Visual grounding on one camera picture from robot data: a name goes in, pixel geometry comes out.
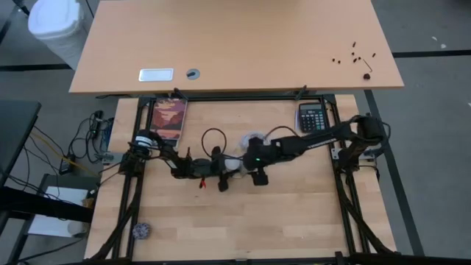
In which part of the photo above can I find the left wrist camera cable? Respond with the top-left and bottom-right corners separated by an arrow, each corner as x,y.
201,127 -> 228,158

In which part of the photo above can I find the white board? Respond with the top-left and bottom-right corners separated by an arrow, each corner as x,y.
28,185 -> 93,239

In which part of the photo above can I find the book with landscape cover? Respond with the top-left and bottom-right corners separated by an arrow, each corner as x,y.
149,97 -> 188,148

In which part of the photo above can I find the white trash bin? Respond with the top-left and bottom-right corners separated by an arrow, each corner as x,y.
28,0 -> 89,71

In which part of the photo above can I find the black side desk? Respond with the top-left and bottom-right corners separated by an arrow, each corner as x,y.
0,99 -> 42,187

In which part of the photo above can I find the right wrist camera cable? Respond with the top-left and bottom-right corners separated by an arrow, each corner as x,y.
264,125 -> 300,142

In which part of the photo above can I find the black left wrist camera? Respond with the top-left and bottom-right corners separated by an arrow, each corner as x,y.
191,157 -> 211,177

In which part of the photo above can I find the small grey patterned ball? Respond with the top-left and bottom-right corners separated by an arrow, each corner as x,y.
132,222 -> 151,241

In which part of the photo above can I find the black power adapter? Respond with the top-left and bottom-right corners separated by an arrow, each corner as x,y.
58,155 -> 77,176

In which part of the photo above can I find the black desk crossbar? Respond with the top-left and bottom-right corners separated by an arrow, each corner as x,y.
0,185 -> 95,224

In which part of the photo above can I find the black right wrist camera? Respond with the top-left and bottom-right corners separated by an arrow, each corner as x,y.
253,141 -> 277,163

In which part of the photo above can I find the white lightbulb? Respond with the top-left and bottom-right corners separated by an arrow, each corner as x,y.
224,158 -> 242,172

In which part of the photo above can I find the black calculator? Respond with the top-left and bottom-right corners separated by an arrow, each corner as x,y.
297,102 -> 330,133

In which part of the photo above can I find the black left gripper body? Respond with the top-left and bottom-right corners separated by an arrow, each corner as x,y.
208,146 -> 231,193

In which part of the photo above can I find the white lamp power cord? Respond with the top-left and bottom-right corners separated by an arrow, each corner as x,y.
241,130 -> 266,148

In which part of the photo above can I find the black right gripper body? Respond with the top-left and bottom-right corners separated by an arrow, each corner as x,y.
244,136 -> 280,186

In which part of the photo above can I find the light wood desk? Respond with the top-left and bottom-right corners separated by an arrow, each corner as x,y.
68,0 -> 405,95

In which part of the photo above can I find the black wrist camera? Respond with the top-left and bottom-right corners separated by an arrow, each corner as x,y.
191,157 -> 211,177
253,141 -> 277,163

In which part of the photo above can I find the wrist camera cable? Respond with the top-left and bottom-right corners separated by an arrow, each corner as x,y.
201,127 -> 228,158
264,125 -> 300,142

